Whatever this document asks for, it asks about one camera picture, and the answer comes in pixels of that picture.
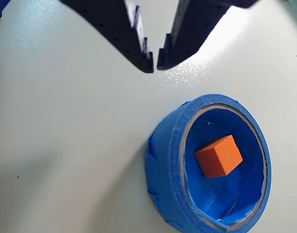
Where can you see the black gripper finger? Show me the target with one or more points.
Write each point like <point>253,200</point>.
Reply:
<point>114,29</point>
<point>194,29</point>

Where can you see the orange cube block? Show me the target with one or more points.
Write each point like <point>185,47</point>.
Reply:
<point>219,157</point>

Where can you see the blue tape roll bin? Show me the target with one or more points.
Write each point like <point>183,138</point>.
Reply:
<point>163,150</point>

